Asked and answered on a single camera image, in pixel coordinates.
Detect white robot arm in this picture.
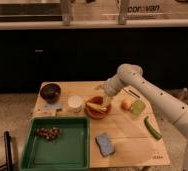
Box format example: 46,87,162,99
103,64,188,171

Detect red bowl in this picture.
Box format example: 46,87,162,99
85,96,111,120

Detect dark brown bowl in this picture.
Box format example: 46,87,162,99
40,83,61,104

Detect black pen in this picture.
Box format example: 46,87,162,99
128,90,140,98

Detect orange peach fruit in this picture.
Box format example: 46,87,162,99
121,98,132,110

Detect light green sponge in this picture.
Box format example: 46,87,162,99
130,100,146,116

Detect white cup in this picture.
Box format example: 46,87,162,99
67,96,83,112

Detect blue sponge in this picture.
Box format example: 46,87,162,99
95,133,115,157

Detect green cucumber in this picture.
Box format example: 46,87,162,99
144,116,162,141

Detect bunch of red grapes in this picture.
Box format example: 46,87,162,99
36,128,62,141

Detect green plastic tray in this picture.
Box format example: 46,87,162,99
19,117,90,171

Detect black chair back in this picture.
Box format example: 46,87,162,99
0,131,14,171

